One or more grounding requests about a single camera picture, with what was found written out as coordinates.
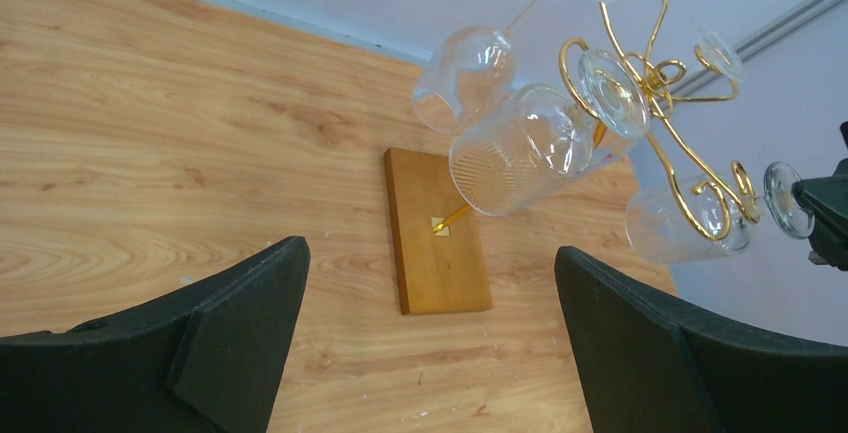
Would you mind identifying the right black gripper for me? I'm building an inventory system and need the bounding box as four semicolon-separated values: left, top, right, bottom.
792;159;847;271

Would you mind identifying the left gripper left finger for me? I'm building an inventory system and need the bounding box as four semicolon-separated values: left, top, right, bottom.
1;236;310;432

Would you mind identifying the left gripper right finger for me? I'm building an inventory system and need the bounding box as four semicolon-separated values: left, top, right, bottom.
555;246;847;432

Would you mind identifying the ribbed glass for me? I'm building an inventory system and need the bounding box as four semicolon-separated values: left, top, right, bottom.
448;49;651;216
625;162;815;264

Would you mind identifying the back right wine glass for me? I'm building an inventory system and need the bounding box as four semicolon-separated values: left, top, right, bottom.
695;21;745;82

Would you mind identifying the wine glass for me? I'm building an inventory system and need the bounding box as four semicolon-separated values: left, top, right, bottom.
695;21;745;82
411;0;611;135

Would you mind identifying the wooden rack base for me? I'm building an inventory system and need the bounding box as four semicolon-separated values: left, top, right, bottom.
383;147;493;315

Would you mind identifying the back left wine glass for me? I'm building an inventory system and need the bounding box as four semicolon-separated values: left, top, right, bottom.
411;0;611;135

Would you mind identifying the gold wire glass rack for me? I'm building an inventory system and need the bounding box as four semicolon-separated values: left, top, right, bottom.
431;0;762;243

